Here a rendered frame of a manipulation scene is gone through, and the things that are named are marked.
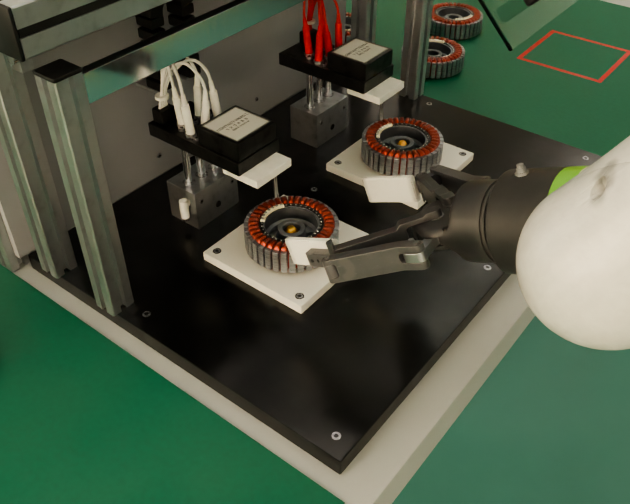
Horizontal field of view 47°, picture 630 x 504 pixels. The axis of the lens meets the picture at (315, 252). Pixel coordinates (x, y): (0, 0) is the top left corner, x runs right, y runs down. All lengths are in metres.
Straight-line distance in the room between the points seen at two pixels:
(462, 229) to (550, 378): 1.21
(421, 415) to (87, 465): 0.32
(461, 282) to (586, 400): 1.00
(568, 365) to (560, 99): 0.78
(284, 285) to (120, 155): 0.29
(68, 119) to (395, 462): 0.43
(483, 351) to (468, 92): 0.59
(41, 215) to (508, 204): 0.49
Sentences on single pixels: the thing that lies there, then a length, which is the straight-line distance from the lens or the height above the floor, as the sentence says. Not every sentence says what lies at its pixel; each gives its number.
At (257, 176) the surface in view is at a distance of 0.81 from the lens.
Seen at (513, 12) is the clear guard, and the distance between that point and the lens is 0.84.
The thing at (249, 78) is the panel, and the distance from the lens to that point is 1.10.
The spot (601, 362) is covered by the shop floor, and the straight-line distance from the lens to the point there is 1.90.
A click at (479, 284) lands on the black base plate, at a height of 0.77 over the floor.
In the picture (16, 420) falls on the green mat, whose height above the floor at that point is 0.75.
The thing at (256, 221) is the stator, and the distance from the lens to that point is 0.84.
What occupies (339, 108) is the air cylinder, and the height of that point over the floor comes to 0.81.
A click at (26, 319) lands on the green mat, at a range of 0.88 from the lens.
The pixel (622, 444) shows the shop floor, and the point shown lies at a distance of 1.76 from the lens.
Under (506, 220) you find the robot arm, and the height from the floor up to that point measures 0.98.
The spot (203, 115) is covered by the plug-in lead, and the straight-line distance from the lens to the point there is 0.85.
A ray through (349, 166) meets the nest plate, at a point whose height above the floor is 0.78.
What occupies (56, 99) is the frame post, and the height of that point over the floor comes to 1.03.
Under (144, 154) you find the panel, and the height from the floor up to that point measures 0.81.
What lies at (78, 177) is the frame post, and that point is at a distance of 0.71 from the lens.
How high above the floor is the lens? 1.33
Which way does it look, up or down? 40 degrees down
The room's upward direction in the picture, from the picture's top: straight up
